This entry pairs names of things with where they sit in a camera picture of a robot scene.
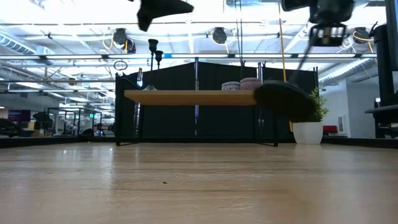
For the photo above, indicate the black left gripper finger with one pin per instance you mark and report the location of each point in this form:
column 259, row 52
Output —
column 161, row 7

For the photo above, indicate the green plant in white pot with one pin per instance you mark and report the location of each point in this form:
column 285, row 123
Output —
column 308, row 132

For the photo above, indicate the pink patterned tin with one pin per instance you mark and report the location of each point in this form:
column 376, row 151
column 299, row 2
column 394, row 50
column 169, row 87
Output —
column 250, row 84

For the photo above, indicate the wooden shelf with black frame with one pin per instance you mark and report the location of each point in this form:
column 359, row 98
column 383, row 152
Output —
column 186, row 97

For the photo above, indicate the distant black workstation frame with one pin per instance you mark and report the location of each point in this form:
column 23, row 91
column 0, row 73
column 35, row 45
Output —
column 74, row 109

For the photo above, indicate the distant black lamp shade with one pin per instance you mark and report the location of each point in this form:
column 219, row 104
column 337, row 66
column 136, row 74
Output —
column 42, row 116

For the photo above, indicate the purple monitor screen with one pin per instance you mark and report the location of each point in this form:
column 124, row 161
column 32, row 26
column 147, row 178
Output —
column 19, row 115

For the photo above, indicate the black computer monitor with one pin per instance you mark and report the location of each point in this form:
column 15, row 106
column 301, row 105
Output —
column 388, row 62

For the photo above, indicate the red box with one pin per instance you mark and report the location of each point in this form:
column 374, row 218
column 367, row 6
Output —
column 329, row 129

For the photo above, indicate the black partition screen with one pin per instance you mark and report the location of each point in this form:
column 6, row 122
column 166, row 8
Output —
column 211, row 77

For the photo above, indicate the white tin with leaf pattern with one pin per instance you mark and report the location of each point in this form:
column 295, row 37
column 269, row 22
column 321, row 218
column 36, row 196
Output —
column 230, row 86

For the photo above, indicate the black right frame rail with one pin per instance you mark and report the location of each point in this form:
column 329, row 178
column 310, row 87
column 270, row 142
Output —
column 357, row 142

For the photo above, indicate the dark grey side desk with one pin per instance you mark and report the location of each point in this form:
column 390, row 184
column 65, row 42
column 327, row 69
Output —
column 384, row 113

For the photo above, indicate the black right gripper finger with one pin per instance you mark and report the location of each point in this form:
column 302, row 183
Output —
column 341, row 35
column 314, row 35

